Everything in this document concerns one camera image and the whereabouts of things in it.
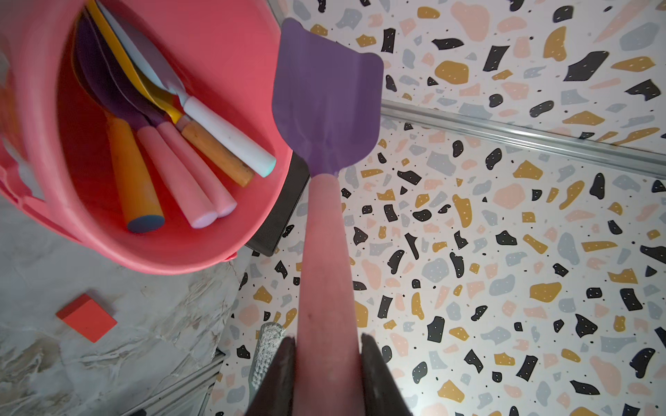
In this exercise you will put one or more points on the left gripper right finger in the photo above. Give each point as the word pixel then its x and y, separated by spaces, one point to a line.
pixel 381 395

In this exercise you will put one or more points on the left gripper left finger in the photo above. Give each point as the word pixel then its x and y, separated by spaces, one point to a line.
pixel 275 393

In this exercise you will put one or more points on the yellow trowel blue handle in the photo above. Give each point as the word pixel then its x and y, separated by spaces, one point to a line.
pixel 139 202

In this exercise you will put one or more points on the purple trowel pink handle back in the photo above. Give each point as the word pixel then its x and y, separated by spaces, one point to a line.
pixel 326 105

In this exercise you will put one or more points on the purple trowel pink handle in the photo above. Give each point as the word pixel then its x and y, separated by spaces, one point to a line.
pixel 193 203
pixel 208 182
pixel 326 105

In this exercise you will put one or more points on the light blue trowel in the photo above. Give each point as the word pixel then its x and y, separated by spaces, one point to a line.
pixel 152 75

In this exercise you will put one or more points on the red block near bucket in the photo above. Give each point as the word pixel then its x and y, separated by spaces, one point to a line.
pixel 87 318

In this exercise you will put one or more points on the pink plastic bucket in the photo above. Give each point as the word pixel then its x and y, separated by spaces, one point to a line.
pixel 225 52

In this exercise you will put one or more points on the black case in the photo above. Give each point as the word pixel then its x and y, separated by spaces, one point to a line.
pixel 267 238

